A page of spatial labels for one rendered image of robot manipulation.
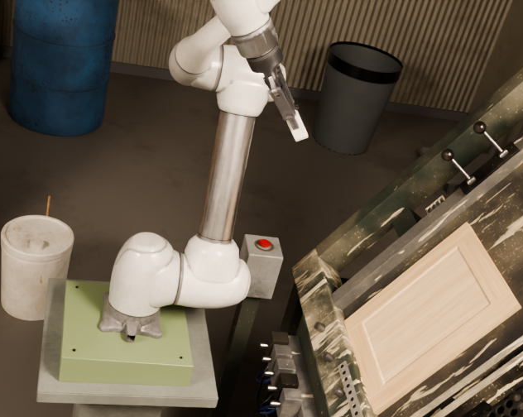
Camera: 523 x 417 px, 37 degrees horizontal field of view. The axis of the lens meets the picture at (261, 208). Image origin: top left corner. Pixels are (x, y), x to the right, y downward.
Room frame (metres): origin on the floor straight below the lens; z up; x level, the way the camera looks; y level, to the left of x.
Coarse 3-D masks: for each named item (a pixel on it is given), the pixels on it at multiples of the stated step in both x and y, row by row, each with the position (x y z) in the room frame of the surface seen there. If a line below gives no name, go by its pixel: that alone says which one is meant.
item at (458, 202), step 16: (512, 160) 2.08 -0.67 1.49; (496, 176) 2.08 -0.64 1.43; (480, 192) 2.07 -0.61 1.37; (448, 208) 2.05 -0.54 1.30; (464, 208) 2.06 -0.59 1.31; (416, 224) 2.08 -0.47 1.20; (432, 224) 2.04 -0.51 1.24; (400, 240) 2.06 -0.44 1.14; (416, 240) 2.03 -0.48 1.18; (384, 256) 2.04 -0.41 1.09; (400, 256) 2.02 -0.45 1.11; (368, 272) 2.02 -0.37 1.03; (384, 272) 2.02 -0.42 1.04; (352, 288) 2.00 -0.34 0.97; (368, 288) 2.01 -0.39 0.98; (336, 304) 1.99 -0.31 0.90
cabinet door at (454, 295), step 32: (448, 256) 1.91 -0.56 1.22; (480, 256) 1.84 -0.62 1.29; (416, 288) 1.88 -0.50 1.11; (448, 288) 1.81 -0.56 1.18; (480, 288) 1.75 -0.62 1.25; (352, 320) 1.91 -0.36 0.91; (384, 320) 1.84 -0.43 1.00; (416, 320) 1.77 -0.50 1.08; (448, 320) 1.71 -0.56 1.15; (480, 320) 1.65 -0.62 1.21; (384, 352) 1.73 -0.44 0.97; (416, 352) 1.67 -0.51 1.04; (448, 352) 1.61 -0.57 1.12; (384, 384) 1.63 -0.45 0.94; (416, 384) 1.59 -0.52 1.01
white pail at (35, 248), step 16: (48, 208) 2.80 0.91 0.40; (16, 224) 2.68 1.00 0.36; (32, 224) 2.71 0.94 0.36; (48, 224) 2.74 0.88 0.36; (64, 224) 2.76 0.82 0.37; (16, 240) 2.58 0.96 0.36; (32, 240) 2.57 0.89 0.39; (48, 240) 2.63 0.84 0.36; (64, 240) 2.66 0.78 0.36; (16, 256) 2.50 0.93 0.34; (32, 256) 2.50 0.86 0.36; (48, 256) 2.53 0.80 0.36; (64, 256) 2.60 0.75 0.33; (16, 272) 2.51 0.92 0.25; (32, 272) 2.51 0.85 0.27; (48, 272) 2.54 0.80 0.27; (64, 272) 2.62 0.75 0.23; (16, 288) 2.51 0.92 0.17; (32, 288) 2.51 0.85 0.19; (16, 304) 2.51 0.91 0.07; (32, 304) 2.52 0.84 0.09; (32, 320) 2.53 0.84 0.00
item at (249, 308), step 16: (240, 304) 2.14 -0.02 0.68; (256, 304) 2.14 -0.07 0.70; (240, 320) 2.13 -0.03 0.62; (240, 336) 2.13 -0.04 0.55; (224, 352) 2.17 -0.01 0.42; (240, 352) 2.14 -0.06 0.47; (224, 368) 2.13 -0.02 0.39; (224, 384) 2.13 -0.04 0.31; (224, 400) 2.13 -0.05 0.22; (208, 416) 2.17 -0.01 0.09; (224, 416) 2.14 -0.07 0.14
